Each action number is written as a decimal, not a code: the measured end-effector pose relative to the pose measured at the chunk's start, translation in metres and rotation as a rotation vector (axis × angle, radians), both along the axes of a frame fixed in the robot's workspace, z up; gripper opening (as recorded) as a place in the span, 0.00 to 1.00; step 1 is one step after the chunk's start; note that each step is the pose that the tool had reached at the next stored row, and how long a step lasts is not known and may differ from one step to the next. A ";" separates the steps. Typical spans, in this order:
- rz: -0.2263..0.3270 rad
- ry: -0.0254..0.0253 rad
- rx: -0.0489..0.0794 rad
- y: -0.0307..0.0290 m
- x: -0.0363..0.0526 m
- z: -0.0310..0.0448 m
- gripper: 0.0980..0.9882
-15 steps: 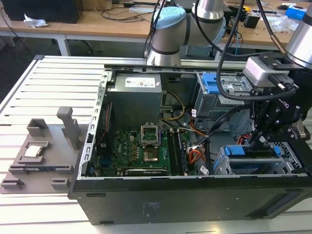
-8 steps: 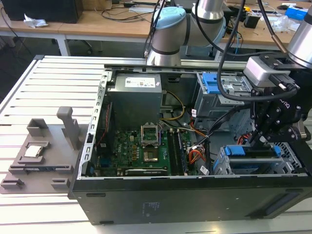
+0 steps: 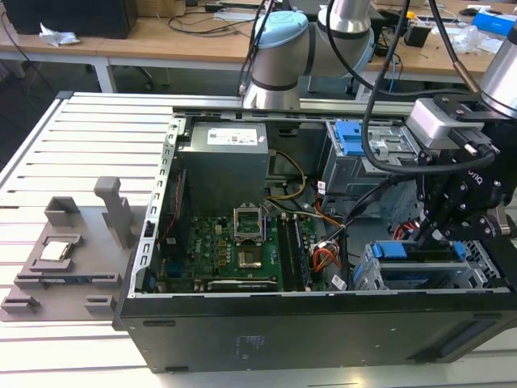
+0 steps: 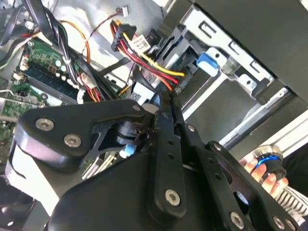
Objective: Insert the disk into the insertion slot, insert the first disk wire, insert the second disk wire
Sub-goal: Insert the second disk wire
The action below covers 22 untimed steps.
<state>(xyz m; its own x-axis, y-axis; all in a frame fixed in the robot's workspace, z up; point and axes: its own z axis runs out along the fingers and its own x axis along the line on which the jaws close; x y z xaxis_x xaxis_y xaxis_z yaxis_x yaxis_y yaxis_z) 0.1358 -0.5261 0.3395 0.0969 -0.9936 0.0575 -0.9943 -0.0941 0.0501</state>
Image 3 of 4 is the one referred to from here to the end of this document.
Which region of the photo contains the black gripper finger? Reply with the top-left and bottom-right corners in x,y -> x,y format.
415,169 -> 465,251
442,209 -> 512,244

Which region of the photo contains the hard disk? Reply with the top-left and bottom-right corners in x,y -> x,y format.
371,240 -> 466,290

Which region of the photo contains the metal disk bay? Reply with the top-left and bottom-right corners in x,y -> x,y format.
351,240 -> 506,291

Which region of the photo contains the black RAM slot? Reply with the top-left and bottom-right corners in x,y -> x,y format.
279,217 -> 298,291

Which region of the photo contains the metal drive cage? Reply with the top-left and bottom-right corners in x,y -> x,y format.
318,120 -> 425,211

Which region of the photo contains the blue drive latch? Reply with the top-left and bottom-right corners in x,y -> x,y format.
334,120 -> 377,158

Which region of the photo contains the clear plastic bag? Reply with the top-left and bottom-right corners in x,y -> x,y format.
448,24 -> 492,54

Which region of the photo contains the RAM stick with chips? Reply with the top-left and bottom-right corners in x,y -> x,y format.
293,217 -> 313,290

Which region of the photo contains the blue cardboard box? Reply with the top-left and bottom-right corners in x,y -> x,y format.
472,10 -> 510,36

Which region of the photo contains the small black box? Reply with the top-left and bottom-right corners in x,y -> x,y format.
403,23 -> 432,48

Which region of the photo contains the metal socket cover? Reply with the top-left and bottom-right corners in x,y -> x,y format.
233,205 -> 264,244

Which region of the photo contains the CPU socket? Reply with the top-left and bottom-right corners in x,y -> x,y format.
236,249 -> 264,271

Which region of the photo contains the black PC case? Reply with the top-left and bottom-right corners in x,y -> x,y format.
111,105 -> 517,375

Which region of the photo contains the grey power supply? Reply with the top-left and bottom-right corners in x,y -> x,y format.
177,120 -> 271,191

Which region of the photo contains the green motherboard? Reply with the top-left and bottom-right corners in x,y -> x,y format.
159,213 -> 328,292

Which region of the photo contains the wooden desk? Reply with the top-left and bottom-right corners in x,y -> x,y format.
0,0 -> 517,86

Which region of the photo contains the grey parts rack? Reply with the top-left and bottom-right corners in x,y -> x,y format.
0,176 -> 141,323

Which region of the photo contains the dark RAM stick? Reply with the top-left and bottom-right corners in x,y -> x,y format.
38,276 -> 88,285

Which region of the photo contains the silver CPU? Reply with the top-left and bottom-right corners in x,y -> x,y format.
39,241 -> 74,262

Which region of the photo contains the black computer box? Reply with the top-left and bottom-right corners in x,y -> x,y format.
2,0 -> 138,40

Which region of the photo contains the crumpled white paper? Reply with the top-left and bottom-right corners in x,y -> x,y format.
38,22 -> 80,46

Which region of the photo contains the red disk wire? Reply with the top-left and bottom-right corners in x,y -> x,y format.
392,220 -> 422,244

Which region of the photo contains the black cable bundle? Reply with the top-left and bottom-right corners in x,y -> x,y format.
341,177 -> 405,243

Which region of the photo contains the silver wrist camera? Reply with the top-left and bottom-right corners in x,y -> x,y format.
406,98 -> 485,150

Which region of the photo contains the black cable brown sleeve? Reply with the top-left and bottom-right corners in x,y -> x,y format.
427,0 -> 482,95

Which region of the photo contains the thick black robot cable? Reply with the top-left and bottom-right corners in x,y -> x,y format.
326,0 -> 498,179

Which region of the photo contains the orange wire bundle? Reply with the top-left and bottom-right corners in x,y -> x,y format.
313,240 -> 344,270

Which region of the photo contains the yellow black wire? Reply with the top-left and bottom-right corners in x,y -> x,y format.
264,150 -> 308,201

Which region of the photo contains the blue hanging cable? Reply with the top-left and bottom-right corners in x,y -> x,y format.
385,36 -> 403,94

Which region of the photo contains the black arm base cable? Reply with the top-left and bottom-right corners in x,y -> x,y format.
237,0 -> 275,96

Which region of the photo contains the black desk cable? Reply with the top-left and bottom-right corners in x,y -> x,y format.
167,11 -> 251,40

